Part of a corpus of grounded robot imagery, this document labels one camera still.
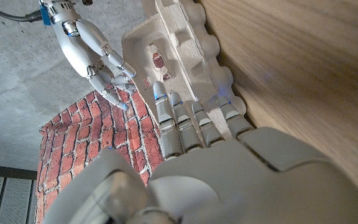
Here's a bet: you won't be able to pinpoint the grey cardboard egg carton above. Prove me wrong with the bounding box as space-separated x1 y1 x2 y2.
121 0 248 141

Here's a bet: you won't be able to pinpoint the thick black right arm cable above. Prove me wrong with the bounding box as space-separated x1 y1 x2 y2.
0 0 45 23

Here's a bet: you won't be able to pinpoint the grey perforated panel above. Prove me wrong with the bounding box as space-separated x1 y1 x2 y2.
0 173 39 224

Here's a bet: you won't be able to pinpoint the red brick printed backdrop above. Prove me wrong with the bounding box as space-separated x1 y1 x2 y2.
35 88 165 224

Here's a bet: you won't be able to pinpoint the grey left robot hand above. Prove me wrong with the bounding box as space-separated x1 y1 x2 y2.
42 80 358 224

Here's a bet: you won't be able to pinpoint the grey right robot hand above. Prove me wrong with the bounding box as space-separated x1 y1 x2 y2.
39 0 138 112

